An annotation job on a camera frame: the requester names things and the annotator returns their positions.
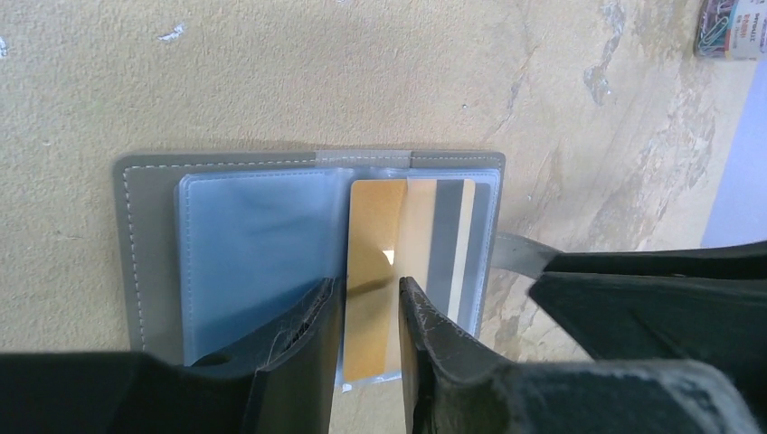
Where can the grey leather card holder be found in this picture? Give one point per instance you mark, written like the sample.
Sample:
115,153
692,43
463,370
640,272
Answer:
215,246

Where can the small clear plastic cup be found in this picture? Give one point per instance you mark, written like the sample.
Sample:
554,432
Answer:
733,30

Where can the gold credit card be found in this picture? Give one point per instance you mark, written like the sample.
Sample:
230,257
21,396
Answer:
370,348

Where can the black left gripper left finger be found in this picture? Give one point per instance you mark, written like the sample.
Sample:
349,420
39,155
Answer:
277,379

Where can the orange credit card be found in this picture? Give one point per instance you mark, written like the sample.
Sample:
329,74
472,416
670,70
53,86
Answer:
433,240

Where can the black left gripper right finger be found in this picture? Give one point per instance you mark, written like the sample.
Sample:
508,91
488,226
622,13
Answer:
452,383

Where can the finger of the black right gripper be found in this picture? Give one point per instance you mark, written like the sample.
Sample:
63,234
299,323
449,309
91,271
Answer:
707,305

